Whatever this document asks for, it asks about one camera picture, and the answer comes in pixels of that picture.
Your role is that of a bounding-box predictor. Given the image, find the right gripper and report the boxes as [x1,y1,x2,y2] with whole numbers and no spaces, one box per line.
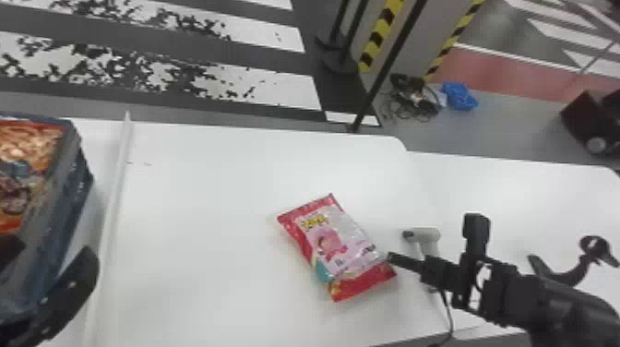
[386,251,467,307]

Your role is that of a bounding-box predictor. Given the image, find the hand scanner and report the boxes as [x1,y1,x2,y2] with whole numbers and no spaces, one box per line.
[401,225,443,260]

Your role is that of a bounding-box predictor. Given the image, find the red snack packet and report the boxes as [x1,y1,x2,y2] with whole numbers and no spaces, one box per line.
[276,193,398,304]

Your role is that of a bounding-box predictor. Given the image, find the blue bag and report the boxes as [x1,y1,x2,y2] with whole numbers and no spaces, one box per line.
[440,80,480,112]

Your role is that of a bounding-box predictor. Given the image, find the black box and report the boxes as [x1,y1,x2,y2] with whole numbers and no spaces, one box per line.
[559,88,620,157]

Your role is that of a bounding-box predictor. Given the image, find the blue basket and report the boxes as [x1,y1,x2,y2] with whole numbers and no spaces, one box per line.
[0,111,96,327]

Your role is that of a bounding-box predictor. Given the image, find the orange snack packet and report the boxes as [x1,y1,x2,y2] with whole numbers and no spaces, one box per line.
[0,119,67,176]

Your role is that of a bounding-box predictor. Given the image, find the black cable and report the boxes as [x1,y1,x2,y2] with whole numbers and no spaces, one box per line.
[427,286,456,347]

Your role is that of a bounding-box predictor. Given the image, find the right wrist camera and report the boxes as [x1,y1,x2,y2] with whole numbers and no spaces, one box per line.
[456,212,492,311]

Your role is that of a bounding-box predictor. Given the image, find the black floor cables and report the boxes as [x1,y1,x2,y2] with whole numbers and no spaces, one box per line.
[378,72,443,124]

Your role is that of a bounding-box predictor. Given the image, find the yellow black striped post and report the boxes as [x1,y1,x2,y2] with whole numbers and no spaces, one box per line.
[357,0,405,75]
[423,0,486,82]

